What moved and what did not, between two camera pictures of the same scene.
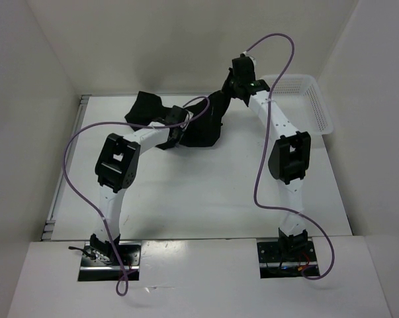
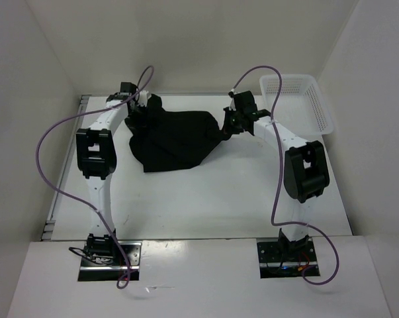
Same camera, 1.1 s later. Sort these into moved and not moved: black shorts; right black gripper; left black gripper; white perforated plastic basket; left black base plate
Moved: left black gripper; black shorts; right black gripper
Not moved: left black base plate; white perforated plastic basket
